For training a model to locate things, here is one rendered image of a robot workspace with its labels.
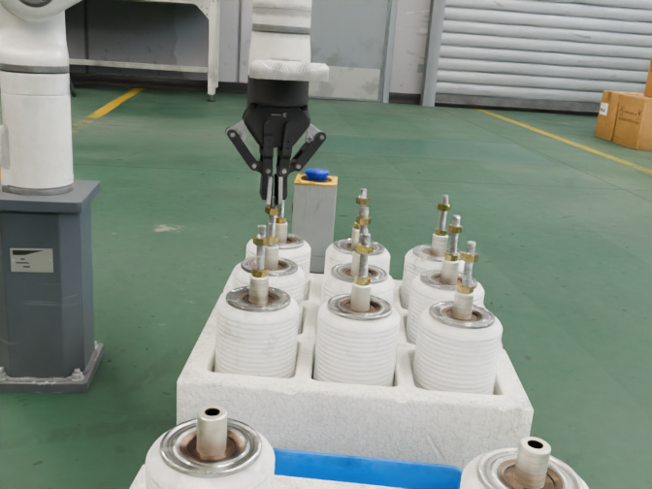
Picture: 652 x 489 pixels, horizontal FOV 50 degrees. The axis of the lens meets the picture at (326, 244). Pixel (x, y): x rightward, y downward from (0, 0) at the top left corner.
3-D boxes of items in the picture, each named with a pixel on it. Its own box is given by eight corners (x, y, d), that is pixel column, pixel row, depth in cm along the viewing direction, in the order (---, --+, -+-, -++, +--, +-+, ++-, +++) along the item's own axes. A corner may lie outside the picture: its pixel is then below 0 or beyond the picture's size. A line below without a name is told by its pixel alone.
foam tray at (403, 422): (175, 519, 82) (176, 380, 77) (231, 367, 119) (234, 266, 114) (510, 547, 81) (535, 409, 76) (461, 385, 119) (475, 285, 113)
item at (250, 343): (207, 420, 90) (210, 287, 85) (278, 411, 93) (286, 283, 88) (221, 463, 81) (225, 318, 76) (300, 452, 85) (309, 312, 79)
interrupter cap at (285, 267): (309, 273, 93) (309, 268, 93) (264, 282, 88) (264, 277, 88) (274, 256, 98) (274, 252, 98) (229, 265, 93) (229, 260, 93)
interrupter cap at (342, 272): (347, 263, 98) (348, 258, 98) (397, 276, 94) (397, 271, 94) (319, 277, 92) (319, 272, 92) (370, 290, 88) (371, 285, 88)
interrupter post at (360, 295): (346, 311, 81) (349, 284, 80) (351, 305, 83) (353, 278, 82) (367, 315, 80) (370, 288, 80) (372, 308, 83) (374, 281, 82)
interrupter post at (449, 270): (440, 278, 94) (442, 255, 93) (458, 281, 94) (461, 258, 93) (438, 284, 92) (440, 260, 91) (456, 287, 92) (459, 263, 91)
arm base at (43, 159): (-3, 194, 100) (-11, 71, 95) (17, 180, 109) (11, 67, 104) (65, 197, 101) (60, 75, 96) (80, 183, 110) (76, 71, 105)
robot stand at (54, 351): (-15, 392, 106) (-29, 198, 97) (16, 349, 120) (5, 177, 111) (86, 393, 108) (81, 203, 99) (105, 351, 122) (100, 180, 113)
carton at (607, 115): (635, 138, 479) (644, 92, 470) (654, 143, 456) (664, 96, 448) (593, 135, 476) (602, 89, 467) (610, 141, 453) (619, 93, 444)
